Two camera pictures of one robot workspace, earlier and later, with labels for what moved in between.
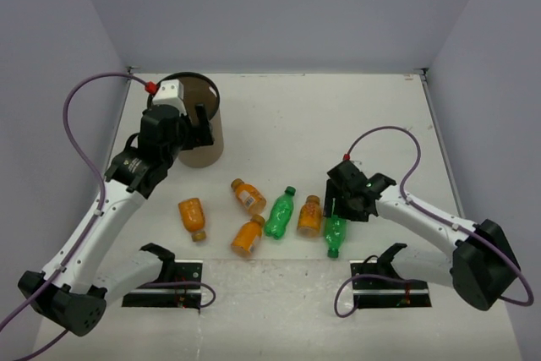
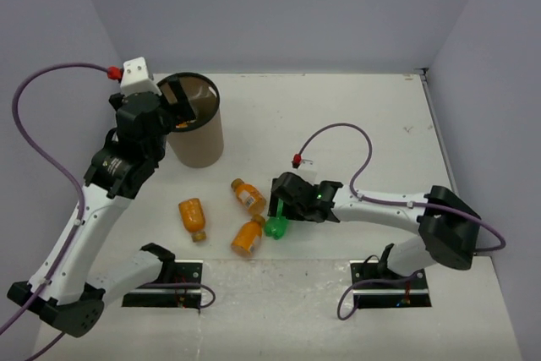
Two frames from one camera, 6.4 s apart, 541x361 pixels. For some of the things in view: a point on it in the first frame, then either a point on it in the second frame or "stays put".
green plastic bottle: [280, 214] stays put
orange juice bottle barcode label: [248, 195] stays put
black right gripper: [333, 192] to [292, 214]
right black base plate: [376, 293] stays put
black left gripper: [198, 135] to [183, 106]
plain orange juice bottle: [247, 235] stays put
